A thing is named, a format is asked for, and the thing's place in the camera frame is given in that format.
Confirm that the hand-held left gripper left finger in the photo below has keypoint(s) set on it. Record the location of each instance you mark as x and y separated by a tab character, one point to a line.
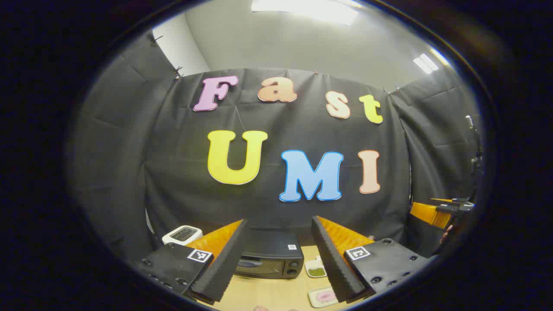
224	263

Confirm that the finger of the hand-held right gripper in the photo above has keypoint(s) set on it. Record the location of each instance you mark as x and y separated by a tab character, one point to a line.
425	214

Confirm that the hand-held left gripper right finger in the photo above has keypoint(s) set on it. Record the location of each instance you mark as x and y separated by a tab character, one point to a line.
335	263

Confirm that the pink ham slice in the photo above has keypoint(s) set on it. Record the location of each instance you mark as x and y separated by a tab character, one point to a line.
326	296

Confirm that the white square plate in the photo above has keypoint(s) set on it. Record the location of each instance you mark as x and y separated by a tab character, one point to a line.
314	301

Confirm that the black electric oven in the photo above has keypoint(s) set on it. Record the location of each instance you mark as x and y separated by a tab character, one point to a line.
270	246

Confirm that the pile of green mung beans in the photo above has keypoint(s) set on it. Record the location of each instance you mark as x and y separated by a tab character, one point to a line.
317	272

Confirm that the white divided tray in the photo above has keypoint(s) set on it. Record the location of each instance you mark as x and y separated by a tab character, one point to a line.
312	264

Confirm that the white toaster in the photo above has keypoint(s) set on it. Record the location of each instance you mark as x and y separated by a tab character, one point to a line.
181	235

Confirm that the black backdrop cloth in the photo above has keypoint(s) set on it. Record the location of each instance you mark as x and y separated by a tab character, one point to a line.
173	172

